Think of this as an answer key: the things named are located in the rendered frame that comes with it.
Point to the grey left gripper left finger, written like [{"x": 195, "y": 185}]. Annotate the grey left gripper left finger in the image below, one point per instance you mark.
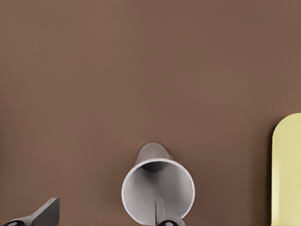
[{"x": 44, "y": 213}]

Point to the pale yellow tray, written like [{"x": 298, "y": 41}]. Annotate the pale yellow tray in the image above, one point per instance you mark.
[{"x": 288, "y": 169}]

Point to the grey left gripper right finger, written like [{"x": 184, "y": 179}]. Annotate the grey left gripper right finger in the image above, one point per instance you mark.
[{"x": 161, "y": 213}]

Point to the white IKEA cup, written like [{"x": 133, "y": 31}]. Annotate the white IKEA cup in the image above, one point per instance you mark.
[{"x": 155, "y": 186}]

